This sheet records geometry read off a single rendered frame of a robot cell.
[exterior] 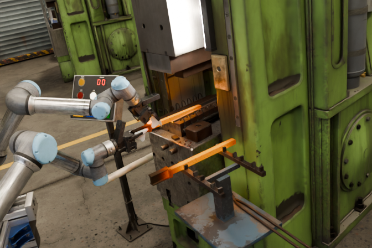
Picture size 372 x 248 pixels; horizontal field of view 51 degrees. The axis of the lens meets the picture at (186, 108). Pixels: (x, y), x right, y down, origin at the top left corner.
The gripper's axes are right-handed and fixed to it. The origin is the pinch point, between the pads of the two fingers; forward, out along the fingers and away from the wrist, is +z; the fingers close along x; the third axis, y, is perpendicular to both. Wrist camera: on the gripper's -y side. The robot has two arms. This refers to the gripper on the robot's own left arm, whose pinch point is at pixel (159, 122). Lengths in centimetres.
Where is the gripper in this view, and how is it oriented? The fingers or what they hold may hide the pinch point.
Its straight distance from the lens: 206.7
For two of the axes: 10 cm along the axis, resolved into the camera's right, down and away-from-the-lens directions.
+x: 6.5, 2.0, -7.3
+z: 4.9, 6.3, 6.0
